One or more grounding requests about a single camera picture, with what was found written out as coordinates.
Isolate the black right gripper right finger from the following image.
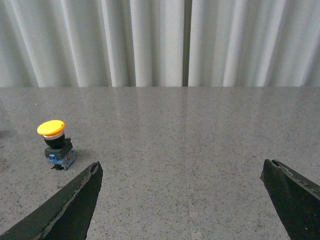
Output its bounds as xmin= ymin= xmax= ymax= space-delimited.
xmin=260 ymin=159 xmax=320 ymax=240

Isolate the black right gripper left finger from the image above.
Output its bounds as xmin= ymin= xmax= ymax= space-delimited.
xmin=0 ymin=161 xmax=103 ymax=240

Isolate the yellow mushroom push button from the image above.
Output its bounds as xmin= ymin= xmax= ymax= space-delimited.
xmin=37 ymin=119 xmax=76 ymax=171

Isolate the white pleated curtain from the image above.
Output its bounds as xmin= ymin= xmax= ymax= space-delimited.
xmin=0 ymin=0 xmax=320 ymax=87

